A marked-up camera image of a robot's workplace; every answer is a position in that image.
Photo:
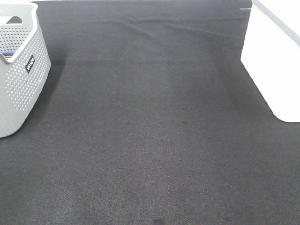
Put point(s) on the black table cloth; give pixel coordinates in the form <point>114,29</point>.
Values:
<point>148,117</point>

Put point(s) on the grey perforated laundry basket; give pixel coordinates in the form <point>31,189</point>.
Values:
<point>23,75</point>

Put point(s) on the blue cloth in basket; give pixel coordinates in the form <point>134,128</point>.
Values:
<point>7,53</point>

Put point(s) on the white storage bin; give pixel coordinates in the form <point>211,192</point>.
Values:
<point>271,55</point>

